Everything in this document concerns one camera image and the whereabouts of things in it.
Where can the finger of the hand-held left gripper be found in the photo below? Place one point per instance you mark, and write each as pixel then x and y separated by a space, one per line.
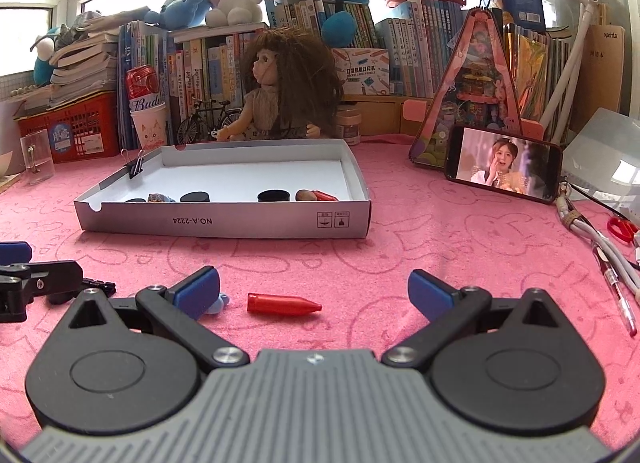
pixel 15 252
pixel 55 278

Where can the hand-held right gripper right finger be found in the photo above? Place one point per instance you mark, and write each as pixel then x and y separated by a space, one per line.
pixel 430 293

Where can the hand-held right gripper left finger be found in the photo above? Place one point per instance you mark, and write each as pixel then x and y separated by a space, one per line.
pixel 200 288

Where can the small blue fish toy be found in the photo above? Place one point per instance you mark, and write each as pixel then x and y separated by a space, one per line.
pixel 160 199

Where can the black round bottle cap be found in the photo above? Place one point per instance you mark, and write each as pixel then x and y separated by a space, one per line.
pixel 273 195

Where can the white cardboard tray box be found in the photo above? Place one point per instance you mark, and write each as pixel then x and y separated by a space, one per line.
pixel 250 168

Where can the brown walnut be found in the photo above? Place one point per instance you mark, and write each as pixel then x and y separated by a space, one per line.
pixel 305 196

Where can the pink bunny-print cloth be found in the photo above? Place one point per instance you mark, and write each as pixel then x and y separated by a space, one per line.
pixel 450 243

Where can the yellowish paper booklet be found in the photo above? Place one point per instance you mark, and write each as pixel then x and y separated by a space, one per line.
pixel 9 185

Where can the white bowl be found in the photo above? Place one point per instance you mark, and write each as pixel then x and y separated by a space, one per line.
pixel 7 163

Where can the clear glass cup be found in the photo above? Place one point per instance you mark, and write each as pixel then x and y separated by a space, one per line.
pixel 37 163

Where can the large red plastic basket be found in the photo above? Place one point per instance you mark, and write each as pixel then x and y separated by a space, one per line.
pixel 95 128

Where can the black smartphone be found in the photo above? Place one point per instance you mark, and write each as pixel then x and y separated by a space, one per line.
pixel 505 163

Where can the black miniature bicycle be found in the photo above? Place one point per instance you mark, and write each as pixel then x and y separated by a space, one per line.
pixel 187 133

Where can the white cat paper cup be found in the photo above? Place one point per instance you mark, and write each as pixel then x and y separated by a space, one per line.
pixel 150 130

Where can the pink plastic holder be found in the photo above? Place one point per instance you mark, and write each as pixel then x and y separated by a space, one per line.
pixel 417 110

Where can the wooden drawer box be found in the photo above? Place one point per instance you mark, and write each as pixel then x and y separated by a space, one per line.
pixel 385 115

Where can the small brown jar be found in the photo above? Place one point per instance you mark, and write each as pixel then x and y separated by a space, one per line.
pixel 348 128

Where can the clear red pen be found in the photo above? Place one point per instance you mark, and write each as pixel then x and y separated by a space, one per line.
pixel 617 293

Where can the stack of lying books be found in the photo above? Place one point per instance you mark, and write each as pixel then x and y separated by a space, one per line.
pixel 80 68

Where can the red scissors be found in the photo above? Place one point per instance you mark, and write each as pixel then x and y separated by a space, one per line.
pixel 622 229

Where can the blue and white plush toy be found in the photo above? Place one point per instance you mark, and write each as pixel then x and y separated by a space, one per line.
pixel 42 50

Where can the pink triangular pencil case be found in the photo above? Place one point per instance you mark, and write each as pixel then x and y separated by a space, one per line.
pixel 470 93

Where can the red beer can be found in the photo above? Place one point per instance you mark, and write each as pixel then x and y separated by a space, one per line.
pixel 142 88

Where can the curly brown-haired doll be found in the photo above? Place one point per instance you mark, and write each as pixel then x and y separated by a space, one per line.
pixel 290 93

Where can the colourful printed carton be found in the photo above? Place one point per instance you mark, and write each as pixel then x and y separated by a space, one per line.
pixel 360 73

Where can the row of standing books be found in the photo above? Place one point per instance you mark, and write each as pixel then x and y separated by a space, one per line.
pixel 430 43

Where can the small blue plush toy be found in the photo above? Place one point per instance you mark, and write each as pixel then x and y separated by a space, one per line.
pixel 180 8

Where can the white plastic pipes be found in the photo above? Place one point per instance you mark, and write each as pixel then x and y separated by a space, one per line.
pixel 585 28

